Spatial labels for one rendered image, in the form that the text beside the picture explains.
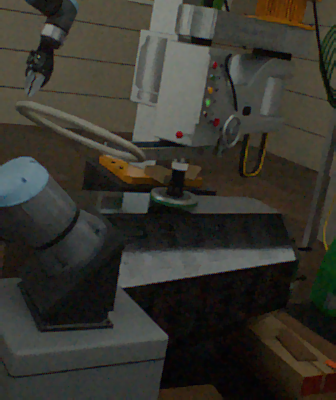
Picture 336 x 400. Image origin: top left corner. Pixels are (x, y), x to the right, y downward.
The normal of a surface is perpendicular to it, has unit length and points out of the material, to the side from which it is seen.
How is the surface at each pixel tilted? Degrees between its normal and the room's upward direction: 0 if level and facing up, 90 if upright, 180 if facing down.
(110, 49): 90
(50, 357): 90
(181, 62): 90
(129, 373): 90
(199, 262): 45
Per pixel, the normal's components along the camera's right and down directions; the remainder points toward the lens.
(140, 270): 0.46, -0.49
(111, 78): 0.48, 0.27
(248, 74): -0.25, -0.69
